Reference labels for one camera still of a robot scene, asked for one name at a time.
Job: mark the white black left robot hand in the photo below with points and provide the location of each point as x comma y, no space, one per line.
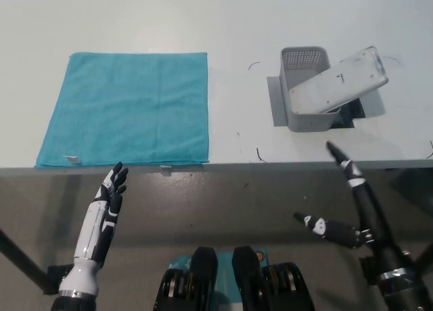
93,230

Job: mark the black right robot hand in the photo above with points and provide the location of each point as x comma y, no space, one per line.
360,192

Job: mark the white grey calculator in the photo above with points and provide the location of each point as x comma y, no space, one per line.
341,81

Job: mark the white cloth label tag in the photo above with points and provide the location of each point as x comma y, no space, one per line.
72,159

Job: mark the black flat pad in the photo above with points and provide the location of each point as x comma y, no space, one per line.
355,111

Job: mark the small grey tape piece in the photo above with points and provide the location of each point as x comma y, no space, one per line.
165,170

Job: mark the teal microfibre cloth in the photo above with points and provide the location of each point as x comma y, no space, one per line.
128,111

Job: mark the grey perforated plastic basket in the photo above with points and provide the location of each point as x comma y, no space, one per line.
301,59

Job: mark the black table leg bracket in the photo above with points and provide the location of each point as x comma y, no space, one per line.
368,268
54,279

